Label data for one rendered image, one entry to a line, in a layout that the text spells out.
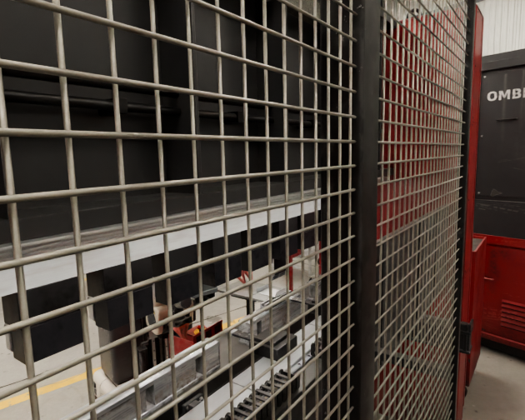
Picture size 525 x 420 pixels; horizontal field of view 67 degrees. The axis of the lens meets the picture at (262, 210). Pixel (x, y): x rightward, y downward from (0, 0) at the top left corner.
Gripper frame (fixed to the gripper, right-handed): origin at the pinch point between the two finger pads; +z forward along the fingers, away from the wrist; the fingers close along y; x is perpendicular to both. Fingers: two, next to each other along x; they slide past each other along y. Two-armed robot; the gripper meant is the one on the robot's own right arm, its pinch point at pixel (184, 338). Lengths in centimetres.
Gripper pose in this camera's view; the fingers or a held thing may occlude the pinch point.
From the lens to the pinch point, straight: 195.7
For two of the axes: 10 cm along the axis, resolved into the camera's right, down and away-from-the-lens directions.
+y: 8.0, -2.1, -5.6
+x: 5.5, -1.2, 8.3
